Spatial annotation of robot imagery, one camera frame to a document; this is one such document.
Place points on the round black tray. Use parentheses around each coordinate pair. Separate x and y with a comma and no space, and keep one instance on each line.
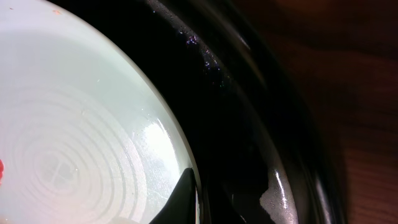
(258,156)

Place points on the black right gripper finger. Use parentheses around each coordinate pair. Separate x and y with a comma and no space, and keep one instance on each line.
(181,205)

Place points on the light blue plate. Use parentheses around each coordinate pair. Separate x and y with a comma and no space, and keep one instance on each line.
(85,136)

